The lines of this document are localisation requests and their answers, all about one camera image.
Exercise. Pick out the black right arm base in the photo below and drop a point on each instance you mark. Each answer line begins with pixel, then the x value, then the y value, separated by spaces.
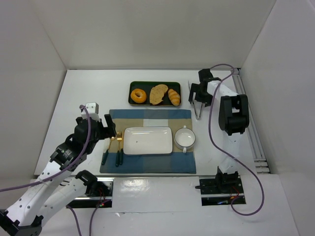
pixel 221 189

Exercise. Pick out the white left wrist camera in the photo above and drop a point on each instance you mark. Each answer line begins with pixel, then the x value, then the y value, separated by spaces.
pixel 92 108

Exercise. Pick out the gold fork green handle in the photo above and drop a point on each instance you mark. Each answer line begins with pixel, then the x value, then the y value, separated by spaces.
pixel 118 154

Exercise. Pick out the stainless steel tongs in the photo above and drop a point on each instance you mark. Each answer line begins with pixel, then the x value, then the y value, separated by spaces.
pixel 197 107

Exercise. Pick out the white cup with dark rim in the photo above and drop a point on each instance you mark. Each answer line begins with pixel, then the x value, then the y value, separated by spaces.
pixel 184 139

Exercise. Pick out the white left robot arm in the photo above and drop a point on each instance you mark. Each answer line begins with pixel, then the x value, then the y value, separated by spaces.
pixel 52 190

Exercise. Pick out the blue beige checked placemat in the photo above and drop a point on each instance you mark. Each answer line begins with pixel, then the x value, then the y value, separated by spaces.
pixel 175 162

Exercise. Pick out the striped croissant roll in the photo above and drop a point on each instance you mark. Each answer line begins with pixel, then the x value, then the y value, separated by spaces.
pixel 174 97

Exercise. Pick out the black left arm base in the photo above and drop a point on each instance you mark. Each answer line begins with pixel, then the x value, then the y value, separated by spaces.
pixel 100 196

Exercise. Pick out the gold knife green handle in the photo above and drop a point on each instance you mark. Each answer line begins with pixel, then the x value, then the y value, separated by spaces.
pixel 121 149

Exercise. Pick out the speckled bread slice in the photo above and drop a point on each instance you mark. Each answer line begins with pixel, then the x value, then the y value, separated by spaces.
pixel 157 93

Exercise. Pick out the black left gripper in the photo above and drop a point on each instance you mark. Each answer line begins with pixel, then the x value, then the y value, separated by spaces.
pixel 108 126

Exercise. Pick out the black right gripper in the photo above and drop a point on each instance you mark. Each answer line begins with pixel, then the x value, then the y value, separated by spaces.
pixel 199 96

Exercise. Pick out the orange bagel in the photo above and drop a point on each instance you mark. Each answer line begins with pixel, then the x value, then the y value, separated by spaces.
pixel 138 96

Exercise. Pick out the white rectangular plate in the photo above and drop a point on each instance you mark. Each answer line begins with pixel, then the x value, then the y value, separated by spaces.
pixel 150 140

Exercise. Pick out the gold spoon green handle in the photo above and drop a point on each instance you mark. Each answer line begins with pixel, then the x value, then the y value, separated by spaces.
pixel 105 155

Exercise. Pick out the dark green serving tray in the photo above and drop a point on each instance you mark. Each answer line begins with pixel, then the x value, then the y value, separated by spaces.
pixel 146 86

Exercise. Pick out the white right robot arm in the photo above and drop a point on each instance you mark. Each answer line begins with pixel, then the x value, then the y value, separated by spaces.
pixel 233 117

